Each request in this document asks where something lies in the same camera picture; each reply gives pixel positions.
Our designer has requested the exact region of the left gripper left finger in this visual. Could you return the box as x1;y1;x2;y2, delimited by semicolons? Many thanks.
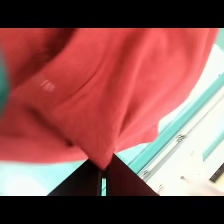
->
47;159;102;197

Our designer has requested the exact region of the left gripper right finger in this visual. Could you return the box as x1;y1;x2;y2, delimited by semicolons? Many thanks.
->
105;153;160;197

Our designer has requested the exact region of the red T-shirt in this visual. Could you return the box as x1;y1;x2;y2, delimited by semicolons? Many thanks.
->
0;28;220;171

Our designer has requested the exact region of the silver frame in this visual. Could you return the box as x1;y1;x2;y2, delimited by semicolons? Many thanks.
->
137;96;224;197

